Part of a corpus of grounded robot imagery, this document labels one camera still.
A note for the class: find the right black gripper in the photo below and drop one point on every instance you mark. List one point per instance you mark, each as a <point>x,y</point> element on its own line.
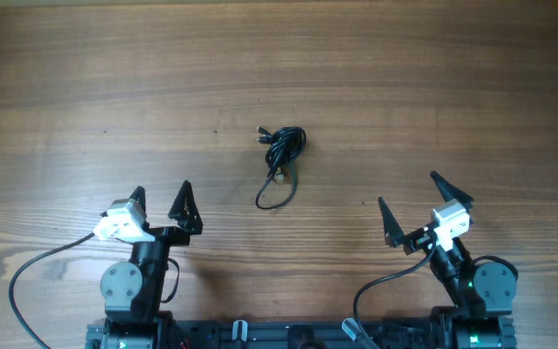
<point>395,236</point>

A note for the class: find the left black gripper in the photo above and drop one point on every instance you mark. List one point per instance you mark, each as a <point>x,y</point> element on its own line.
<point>191,222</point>

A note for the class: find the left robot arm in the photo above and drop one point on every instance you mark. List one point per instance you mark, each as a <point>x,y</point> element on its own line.
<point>133,290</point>

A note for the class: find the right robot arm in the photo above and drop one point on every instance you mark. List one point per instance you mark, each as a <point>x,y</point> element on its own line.
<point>481,289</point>

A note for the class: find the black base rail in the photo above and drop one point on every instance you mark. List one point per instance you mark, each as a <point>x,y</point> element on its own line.
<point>298,333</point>

